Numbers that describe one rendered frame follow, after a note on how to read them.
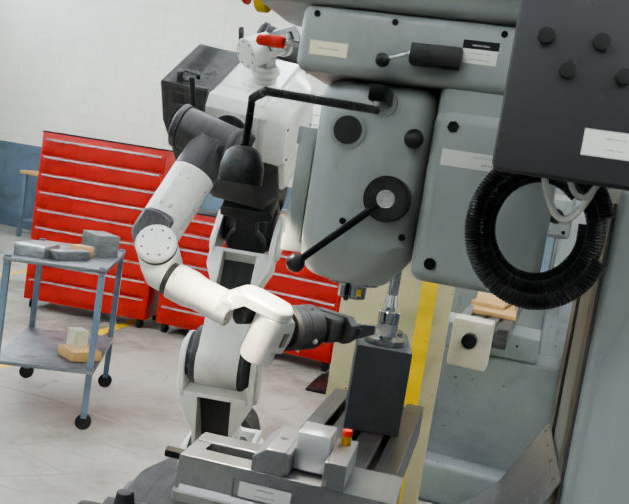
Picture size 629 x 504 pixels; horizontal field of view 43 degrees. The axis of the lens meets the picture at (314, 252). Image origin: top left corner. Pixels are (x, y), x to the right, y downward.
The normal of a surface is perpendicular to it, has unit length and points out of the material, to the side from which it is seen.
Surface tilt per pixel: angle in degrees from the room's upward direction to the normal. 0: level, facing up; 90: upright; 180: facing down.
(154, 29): 90
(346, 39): 90
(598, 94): 90
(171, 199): 60
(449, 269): 90
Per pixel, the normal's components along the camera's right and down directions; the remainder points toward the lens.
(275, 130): 0.44, 0.54
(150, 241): 0.04, -0.41
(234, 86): 0.07, -0.76
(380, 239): -0.23, 0.07
